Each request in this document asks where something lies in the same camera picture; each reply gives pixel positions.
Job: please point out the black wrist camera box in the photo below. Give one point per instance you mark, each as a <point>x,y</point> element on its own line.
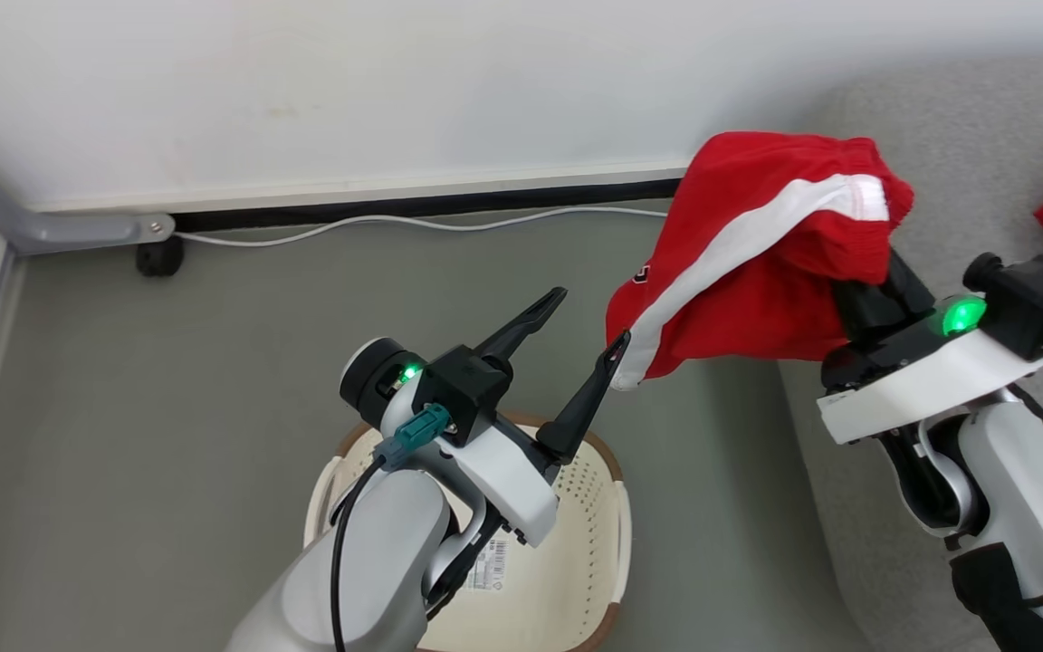
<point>1033,299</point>
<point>463,389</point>

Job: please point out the grey fabric sofa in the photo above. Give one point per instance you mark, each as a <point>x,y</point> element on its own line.
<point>983,118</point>

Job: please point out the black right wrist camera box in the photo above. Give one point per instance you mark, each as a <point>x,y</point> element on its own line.
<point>1033,299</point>

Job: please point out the red shorts white stripe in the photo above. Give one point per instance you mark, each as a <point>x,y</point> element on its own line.
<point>757,308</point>

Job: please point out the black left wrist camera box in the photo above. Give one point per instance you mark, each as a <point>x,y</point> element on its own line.
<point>463,389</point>

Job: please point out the grey metal pipe bracket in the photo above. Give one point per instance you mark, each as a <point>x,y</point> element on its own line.
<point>42,226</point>

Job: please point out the white barcode sticker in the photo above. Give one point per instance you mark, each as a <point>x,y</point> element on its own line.
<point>487,566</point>

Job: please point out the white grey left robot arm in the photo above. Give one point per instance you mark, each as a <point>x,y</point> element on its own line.
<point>368,570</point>

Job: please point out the cream laundry basket brown rim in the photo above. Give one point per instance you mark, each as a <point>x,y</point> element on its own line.
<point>576,561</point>

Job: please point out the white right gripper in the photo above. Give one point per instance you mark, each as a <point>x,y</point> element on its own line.
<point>920,380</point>

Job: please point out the black round caster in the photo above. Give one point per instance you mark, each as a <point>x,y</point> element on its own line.
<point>159,257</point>

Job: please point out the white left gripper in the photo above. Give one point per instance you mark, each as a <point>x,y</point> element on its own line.
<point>508,484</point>

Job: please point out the white wall baseboard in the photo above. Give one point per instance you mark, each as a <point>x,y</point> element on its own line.
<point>349,190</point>

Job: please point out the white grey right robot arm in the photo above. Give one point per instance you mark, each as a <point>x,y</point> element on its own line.
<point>1028,489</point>

